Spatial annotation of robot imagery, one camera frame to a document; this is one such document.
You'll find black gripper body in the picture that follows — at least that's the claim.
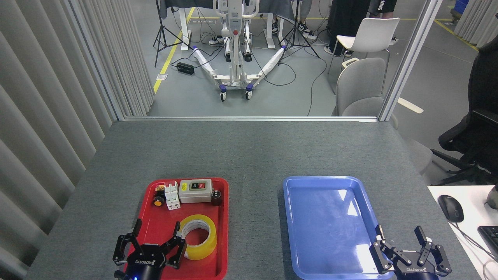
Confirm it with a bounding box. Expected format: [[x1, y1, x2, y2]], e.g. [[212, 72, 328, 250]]
[[124, 243, 168, 280], [394, 263, 441, 280]]

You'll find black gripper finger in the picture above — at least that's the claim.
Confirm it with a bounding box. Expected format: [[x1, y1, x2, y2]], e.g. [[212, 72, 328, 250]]
[[369, 225, 414, 275], [112, 219, 144, 266], [160, 227, 188, 270], [414, 226, 453, 278]]

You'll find yellow tape roll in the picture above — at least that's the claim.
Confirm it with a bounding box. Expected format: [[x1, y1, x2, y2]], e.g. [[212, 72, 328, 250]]
[[178, 214, 218, 261]]

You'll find red plastic tray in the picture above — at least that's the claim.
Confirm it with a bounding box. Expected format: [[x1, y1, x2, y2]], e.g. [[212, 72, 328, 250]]
[[123, 177, 229, 280]]

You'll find black computer mouse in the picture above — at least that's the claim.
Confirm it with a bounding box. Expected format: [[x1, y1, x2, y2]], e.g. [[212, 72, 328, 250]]
[[437, 194, 465, 223]]

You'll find white circuit breaker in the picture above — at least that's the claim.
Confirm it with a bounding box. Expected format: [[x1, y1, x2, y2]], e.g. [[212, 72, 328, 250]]
[[164, 182, 182, 211]]

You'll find orange-headed push button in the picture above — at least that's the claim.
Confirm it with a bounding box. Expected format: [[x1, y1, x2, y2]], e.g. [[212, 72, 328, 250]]
[[152, 185, 166, 207]]

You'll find black keyboard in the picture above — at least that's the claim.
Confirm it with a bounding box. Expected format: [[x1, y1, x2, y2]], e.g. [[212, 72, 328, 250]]
[[477, 225, 498, 260]]

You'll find white side desk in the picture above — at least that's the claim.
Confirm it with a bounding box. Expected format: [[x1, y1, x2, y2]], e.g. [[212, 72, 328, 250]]
[[427, 185, 498, 280]]

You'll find blue plastic tray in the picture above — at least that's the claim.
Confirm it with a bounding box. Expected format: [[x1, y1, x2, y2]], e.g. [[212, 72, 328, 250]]
[[283, 176, 395, 280]]

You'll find grey round object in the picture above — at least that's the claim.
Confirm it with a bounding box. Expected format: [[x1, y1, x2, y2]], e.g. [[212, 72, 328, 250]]
[[484, 184, 498, 207]]

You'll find black office chair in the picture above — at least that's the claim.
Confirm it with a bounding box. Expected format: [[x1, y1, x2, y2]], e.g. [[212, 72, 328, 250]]
[[430, 37, 498, 187]]

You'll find grey ribbed curtain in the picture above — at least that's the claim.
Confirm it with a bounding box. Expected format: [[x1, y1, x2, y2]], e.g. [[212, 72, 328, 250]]
[[0, 0, 156, 280], [453, 0, 498, 48]]

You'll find grey shell chair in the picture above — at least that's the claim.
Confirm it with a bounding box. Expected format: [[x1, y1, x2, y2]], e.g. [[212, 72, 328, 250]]
[[331, 58, 433, 174]]

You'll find black power adapter box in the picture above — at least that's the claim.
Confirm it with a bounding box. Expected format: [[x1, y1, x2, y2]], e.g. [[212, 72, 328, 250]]
[[176, 61, 195, 76]]

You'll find white stand on wheels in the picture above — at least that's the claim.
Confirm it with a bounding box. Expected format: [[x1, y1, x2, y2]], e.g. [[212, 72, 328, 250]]
[[192, 0, 287, 102]]

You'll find white plastic chair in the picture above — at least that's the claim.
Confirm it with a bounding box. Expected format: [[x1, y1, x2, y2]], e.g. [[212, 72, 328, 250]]
[[328, 17, 401, 94]]

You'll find black tripod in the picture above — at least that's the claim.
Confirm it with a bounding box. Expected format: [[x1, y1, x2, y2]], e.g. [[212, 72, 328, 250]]
[[153, 0, 194, 68], [277, 0, 321, 66]]

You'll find person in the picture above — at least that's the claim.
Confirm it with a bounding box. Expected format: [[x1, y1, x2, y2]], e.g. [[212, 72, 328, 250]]
[[271, 0, 316, 40], [324, 0, 398, 58]]

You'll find blue bin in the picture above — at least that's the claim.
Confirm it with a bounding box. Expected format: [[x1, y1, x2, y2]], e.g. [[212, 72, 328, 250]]
[[453, 0, 470, 17]]

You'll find black mouse cable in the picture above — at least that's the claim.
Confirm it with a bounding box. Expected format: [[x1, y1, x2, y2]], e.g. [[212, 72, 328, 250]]
[[452, 221, 498, 262]]

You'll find grey push-button switch box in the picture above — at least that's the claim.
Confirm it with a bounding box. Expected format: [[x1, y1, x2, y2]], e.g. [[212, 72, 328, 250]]
[[178, 179, 214, 204]]

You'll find silver table edge rail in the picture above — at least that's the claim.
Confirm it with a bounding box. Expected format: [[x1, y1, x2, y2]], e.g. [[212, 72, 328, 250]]
[[124, 115, 379, 123]]

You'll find silver post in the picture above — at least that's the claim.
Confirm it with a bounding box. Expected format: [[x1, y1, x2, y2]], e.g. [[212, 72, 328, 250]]
[[378, 0, 444, 122]]

